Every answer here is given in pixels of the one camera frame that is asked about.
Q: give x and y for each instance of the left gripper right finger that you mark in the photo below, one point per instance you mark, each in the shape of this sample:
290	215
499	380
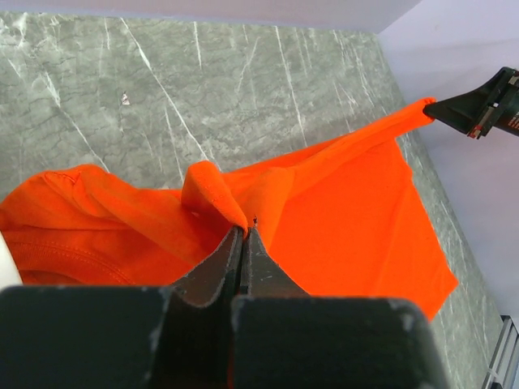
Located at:
285	338

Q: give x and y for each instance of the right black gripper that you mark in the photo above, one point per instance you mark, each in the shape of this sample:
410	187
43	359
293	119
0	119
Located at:
475	113

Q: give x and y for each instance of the orange t-shirt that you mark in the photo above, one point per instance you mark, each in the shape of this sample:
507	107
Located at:
341	218

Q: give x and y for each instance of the aluminium frame rail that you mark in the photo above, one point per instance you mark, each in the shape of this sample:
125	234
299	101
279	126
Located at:
502	371

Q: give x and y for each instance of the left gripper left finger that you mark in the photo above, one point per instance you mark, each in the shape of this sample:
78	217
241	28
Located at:
173	336

